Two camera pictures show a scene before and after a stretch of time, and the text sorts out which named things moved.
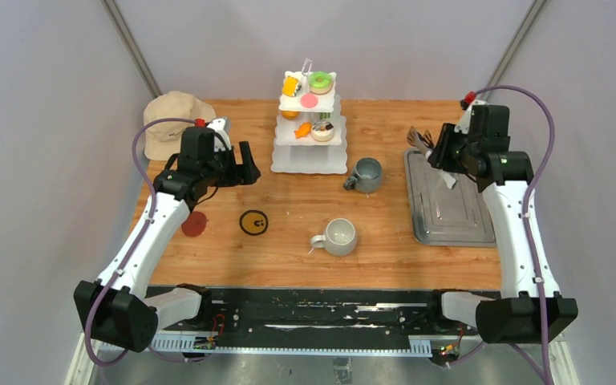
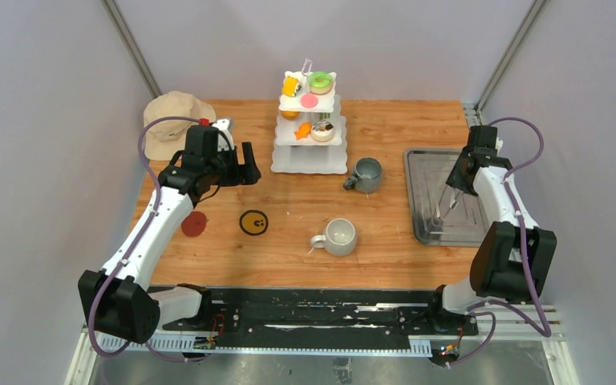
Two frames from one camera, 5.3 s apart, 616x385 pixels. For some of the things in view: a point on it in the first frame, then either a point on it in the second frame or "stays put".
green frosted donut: x=320 y=83 stays put
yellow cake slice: x=289 y=86 stays put
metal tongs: x=424 y=142 to x=441 y=216
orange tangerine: x=289 y=115 stays put
